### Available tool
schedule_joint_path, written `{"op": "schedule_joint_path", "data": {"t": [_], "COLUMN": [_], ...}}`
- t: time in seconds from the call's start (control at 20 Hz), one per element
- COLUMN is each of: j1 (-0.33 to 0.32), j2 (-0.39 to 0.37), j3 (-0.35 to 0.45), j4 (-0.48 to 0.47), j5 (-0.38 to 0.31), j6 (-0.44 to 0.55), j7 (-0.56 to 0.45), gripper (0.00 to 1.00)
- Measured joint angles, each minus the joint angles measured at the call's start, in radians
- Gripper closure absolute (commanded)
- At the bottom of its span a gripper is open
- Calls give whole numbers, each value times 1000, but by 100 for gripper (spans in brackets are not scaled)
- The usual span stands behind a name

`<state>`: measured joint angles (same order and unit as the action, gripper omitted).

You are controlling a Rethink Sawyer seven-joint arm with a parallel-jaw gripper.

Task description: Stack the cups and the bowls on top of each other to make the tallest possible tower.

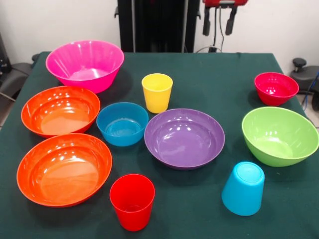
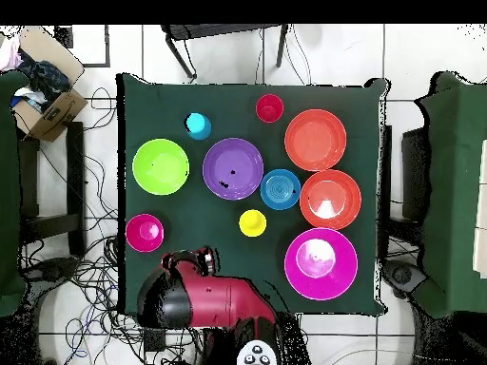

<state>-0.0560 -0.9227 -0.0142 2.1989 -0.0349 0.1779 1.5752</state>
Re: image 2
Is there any yellow cup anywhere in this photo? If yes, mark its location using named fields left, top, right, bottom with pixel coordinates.
left=238, top=209, right=267, bottom=238

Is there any purple bowl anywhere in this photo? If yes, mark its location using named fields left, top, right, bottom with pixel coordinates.
left=202, top=137, right=264, bottom=202

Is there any blue bowl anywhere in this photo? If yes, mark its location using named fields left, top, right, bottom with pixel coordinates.
left=260, top=168, right=302, bottom=211

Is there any dark green tablecloth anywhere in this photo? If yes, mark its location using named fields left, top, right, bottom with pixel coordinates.
left=115, top=72, right=390, bottom=317

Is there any orange bowl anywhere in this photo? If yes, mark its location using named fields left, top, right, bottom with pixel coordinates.
left=299, top=169, right=362, bottom=231
left=283, top=108, right=348, bottom=172

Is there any light blue cup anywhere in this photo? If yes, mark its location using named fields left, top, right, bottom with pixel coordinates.
left=185, top=112, right=213, bottom=142

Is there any green bowl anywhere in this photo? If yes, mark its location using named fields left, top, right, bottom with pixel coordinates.
left=131, top=138, right=190, bottom=197

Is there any red cup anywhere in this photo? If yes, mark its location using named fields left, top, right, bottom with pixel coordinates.
left=255, top=93, right=285, bottom=124

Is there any small crimson bowl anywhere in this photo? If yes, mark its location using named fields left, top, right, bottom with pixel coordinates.
left=125, top=213, right=166, bottom=254

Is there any large pink bowl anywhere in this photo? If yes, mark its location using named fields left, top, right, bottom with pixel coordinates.
left=283, top=226, right=360, bottom=301

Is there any black cabinet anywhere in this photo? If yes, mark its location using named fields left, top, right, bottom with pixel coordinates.
left=400, top=126, right=431, bottom=221

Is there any black caster leg with knob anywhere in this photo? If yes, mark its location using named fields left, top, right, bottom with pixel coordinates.
left=20, top=256, right=83, bottom=294
left=381, top=258, right=429, bottom=301

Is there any cardboard box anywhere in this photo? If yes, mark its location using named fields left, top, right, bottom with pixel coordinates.
left=10, top=25, right=89, bottom=143

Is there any green-covered side table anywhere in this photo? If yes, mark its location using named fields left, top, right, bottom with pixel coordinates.
left=416, top=70, right=487, bottom=318
left=0, top=69, right=29, bottom=317

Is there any tangle of black cables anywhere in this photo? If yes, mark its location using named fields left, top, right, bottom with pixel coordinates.
left=22, top=86, right=206, bottom=365

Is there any black bench frame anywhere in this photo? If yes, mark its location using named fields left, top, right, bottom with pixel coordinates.
left=16, top=121, right=87, bottom=257

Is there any black metal chair frame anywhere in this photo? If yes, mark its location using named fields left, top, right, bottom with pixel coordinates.
left=160, top=23, right=290, bottom=81

